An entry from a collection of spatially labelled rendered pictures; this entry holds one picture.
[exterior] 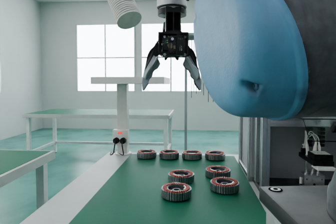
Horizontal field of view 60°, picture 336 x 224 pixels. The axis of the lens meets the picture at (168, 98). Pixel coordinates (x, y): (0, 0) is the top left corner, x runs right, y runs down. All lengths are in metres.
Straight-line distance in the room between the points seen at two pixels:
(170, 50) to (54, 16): 7.81
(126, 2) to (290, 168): 1.29
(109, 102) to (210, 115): 2.63
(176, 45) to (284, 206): 0.45
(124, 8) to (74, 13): 6.41
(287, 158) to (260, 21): 1.19
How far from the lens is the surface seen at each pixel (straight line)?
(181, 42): 0.69
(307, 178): 1.26
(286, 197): 0.38
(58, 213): 1.08
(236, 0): 0.20
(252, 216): 1.03
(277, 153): 1.34
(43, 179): 1.99
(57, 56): 8.26
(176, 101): 7.43
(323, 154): 1.18
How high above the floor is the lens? 1.17
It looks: 3 degrees down
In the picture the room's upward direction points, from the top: straight up
